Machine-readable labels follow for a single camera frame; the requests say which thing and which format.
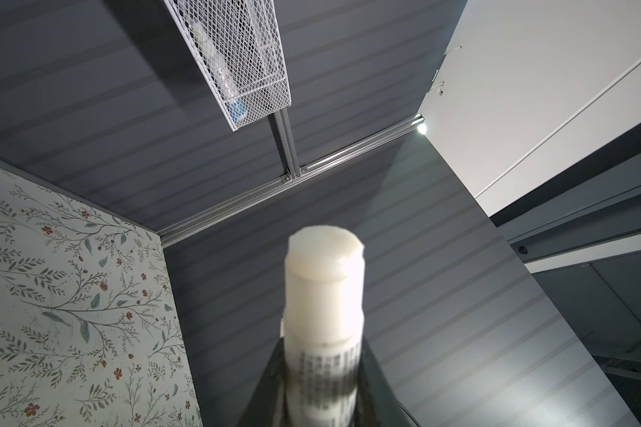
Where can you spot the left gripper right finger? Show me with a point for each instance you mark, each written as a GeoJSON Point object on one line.
{"type": "Point", "coordinates": [376, 404]}

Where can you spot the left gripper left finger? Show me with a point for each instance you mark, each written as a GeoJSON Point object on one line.
{"type": "Point", "coordinates": [267, 407]}

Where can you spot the white glue stick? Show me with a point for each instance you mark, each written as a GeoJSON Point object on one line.
{"type": "Point", "coordinates": [322, 325]}

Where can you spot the floral table mat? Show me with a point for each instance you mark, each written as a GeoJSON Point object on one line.
{"type": "Point", "coordinates": [89, 331]}

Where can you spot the pens in white basket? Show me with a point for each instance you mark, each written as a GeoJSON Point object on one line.
{"type": "Point", "coordinates": [217, 65]}

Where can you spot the white wire mesh basket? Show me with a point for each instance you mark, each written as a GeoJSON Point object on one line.
{"type": "Point", "coordinates": [248, 35]}

